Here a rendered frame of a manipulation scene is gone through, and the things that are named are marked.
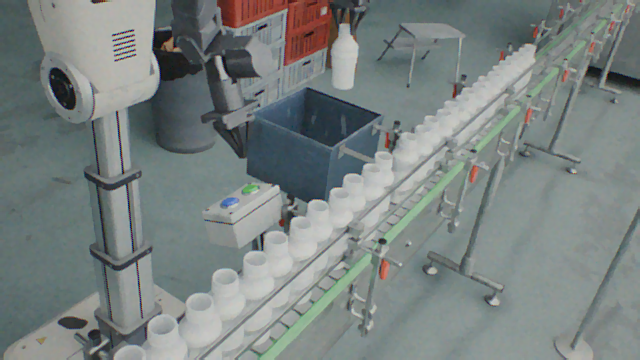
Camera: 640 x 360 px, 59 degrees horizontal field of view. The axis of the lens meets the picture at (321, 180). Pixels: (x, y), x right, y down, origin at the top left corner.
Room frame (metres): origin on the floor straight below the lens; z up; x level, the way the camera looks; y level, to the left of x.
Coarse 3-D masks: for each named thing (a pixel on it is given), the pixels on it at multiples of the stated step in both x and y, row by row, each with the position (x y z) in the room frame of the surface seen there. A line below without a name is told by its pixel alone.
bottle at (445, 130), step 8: (440, 112) 1.28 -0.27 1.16; (448, 112) 1.28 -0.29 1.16; (440, 120) 1.25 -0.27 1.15; (448, 120) 1.25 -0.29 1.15; (440, 128) 1.24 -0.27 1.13; (448, 128) 1.25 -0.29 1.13; (440, 136) 1.23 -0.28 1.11; (448, 136) 1.24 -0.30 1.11; (440, 144) 1.23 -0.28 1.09; (440, 152) 1.24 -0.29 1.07; (440, 160) 1.24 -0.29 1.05
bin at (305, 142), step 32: (288, 96) 1.73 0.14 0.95; (320, 96) 1.79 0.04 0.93; (256, 128) 1.54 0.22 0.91; (288, 128) 1.74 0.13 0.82; (320, 128) 1.78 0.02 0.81; (352, 128) 1.72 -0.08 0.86; (256, 160) 1.54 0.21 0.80; (288, 160) 1.48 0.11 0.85; (320, 160) 1.42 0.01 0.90; (352, 160) 1.52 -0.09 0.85; (288, 192) 1.47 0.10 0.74; (320, 192) 1.41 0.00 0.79
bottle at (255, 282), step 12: (252, 252) 0.66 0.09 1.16; (252, 264) 0.66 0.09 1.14; (264, 264) 0.64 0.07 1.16; (240, 276) 0.65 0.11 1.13; (252, 276) 0.63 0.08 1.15; (264, 276) 0.64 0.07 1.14; (240, 288) 0.63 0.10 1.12; (252, 288) 0.63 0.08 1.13; (264, 288) 0.63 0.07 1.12; (252, 300) 0.62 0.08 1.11; (264, 312) 0.63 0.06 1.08; (252, 324) 0.62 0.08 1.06; (264, 324) 0.63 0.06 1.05; (252, 336) 0.62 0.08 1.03; (264, 336) 0.63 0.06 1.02
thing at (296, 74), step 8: (312, 56) 4.15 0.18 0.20; (320, 56) 4.27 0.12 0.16; (296, 64) 3.96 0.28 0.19; (304, 64) 4.43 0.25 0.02; (312, 64) 4.17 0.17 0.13; (320, 64) 4.28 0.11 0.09; (288, 72) 3.86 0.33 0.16; (296, 72) 3.97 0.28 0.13; (304, 72) 4.07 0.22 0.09; (312, 72) 4.18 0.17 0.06; (320, 72) 4.28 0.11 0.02; (288, 80) 3.88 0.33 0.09; (296, 80) 3.98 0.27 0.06; (304, 80) 4.07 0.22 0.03; (288, 88) 3.88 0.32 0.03
